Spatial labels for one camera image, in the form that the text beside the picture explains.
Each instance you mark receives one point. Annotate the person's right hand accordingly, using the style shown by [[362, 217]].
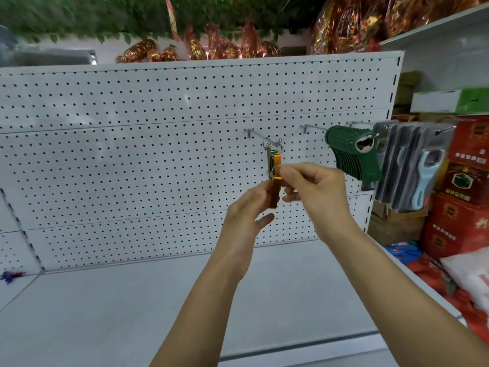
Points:
[[324, 198]]

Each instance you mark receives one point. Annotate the person's left hand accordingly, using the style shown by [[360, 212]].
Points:
[[240, 229]]

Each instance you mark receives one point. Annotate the person's right thumb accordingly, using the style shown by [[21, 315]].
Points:
[[292, 194]]

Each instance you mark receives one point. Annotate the person's left thumb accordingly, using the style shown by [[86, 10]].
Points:
[[265, 220]]

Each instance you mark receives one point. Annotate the person's right forearm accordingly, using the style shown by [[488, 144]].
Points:
[[397, 301]]

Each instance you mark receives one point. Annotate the person's left forearm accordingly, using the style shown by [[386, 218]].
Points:
[[206, 317]]

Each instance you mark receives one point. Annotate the row of green bottle openers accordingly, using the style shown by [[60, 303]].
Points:
[[344, 149]]

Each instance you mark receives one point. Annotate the metal pegboard hook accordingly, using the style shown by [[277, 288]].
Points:
[[359, 123], [446, 129], [254, 132], [313, 128]]

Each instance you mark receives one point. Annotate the brown cardboard box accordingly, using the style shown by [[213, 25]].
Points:
[[395, 225]]

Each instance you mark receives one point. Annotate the row of packaged blue openers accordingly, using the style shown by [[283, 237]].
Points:
[[405, 168]]

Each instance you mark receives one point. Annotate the blue printed packet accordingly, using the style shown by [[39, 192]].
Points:
[[405, 253]]

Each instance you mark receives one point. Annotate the white pegboard panel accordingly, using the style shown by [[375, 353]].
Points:
[[133, 160]]

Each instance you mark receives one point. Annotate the red plastic bag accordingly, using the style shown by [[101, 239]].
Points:
[[428, 273]]

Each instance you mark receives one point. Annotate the red gold foil decoration cluster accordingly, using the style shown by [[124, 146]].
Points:
[[229, 45]]

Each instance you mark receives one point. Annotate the large red gift box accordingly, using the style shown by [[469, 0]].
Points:
[[456, 229]]

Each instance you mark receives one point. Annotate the red gift box green label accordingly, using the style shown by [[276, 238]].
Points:
[[464, 183]]

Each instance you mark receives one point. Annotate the white shelf board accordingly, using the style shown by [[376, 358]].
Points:
[[114, 313]]

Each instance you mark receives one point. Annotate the green and white box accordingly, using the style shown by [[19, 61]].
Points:
[[447, 101]]

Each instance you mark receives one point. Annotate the large red gold foil decorations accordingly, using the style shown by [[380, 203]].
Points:
[[363, 22]]

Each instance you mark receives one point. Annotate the white plastic bag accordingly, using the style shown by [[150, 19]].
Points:
[[470, 275]]

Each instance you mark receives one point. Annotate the small red gold foil decorations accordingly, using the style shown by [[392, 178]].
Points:
[[147, 52]]

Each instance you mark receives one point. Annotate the red hanging banner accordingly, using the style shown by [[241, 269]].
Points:
[[172, 19]]

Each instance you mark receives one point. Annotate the green artificial leaf garland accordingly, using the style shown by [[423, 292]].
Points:
[[114, 15]]

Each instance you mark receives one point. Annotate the small blue scrap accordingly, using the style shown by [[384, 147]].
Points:
[[10, 276]]

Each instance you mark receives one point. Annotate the white wall shelf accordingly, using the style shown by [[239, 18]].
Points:
[[447, 45]]

